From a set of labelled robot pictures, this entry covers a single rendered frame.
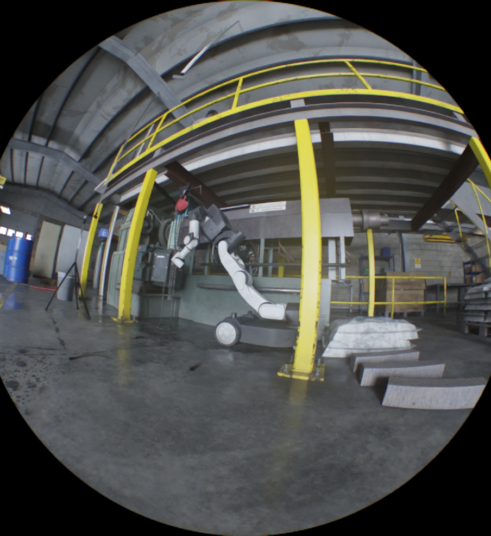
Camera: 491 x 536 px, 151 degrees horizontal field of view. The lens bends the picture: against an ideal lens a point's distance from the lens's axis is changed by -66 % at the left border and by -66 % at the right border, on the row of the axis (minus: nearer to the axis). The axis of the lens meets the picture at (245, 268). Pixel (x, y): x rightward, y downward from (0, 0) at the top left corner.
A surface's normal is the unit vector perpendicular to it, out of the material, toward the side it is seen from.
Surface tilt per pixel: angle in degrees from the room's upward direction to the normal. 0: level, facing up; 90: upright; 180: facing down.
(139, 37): 171
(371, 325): 67
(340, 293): 90
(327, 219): 90
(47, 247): 90
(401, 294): 90
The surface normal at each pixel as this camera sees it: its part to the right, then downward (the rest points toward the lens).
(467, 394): -0.71, -0.16
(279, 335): -0.04, -0.14
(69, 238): 0.91, 0.01
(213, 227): -0.25, -0.03
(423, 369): -0.45, -0.17
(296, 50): -0.14, 0.95
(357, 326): -0.28, -0.57
